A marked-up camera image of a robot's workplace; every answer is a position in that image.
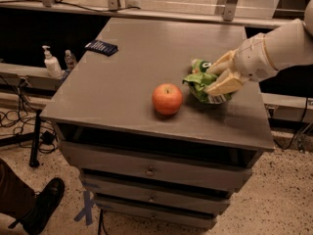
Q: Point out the blue tape cross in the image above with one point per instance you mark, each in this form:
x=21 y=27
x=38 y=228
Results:
x=88 y=212

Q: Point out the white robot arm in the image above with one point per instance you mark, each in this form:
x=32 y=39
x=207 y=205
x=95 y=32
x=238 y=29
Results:
x=291 y=44

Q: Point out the red apple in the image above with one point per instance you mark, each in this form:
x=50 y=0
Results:
x=167 y=99

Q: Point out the brown trouser leg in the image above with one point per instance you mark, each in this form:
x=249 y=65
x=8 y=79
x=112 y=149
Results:
x=17 y=199

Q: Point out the black shoe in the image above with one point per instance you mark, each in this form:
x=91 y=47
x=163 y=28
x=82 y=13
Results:
x=34 y=222

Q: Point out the small clear plastic bottle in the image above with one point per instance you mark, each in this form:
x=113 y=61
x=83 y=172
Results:
x=70 y=60

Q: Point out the middle drawer knob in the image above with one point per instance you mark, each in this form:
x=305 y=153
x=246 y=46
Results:
x=152 y=199

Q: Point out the grey drawer cabinet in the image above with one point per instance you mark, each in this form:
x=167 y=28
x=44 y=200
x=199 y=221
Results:
x=109 y=129

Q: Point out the grey metal shelf rail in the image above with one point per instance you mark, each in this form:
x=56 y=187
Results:
x=139 y=14

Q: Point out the top drawer knob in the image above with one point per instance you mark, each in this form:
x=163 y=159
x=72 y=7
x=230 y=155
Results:
x=150 y=172

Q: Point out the black stand pole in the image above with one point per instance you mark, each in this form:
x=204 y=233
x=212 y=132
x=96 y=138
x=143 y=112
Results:
x=33 y=162

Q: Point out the green rice chip bag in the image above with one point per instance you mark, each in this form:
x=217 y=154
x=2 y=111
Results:
x=199 y=79

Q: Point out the white pump dispenser bottle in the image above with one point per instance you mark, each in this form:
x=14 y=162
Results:
x=52 y=64

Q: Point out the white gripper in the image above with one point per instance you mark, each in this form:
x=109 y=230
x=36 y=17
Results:
x=253 y=60

